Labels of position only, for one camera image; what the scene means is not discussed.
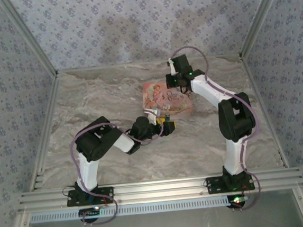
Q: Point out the pink picture book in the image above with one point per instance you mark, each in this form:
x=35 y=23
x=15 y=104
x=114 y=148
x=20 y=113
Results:
x=160 y=96

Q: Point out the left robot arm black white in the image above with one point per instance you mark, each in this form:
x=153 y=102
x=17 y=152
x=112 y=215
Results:
x=88 y=169

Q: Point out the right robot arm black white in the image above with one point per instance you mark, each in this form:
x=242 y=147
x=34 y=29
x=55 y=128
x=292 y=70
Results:
x=235 y=159

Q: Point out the grey metal panel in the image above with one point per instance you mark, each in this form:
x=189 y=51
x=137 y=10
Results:
x=164 y=226

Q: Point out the black controller board with light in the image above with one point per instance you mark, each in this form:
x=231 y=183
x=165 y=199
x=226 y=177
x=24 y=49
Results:
x=238 y=201
x=89 y=212

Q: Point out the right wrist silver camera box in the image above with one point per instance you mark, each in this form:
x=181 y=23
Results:
x=172 y=68

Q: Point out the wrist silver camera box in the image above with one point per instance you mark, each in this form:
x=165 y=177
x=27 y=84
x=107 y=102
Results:
x=172 y=68
x=151 y=112

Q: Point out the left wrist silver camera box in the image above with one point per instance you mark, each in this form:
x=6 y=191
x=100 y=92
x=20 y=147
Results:
x=151 y=112

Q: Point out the long aluminium mounting rail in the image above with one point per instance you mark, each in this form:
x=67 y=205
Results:
x=160 y=189

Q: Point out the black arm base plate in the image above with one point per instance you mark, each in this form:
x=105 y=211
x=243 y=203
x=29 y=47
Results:
x=216 y=187
x=74 y=201

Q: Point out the aluminium frame corner post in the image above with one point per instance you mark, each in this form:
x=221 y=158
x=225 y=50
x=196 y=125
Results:
x=261 y=16
x=29 y=36

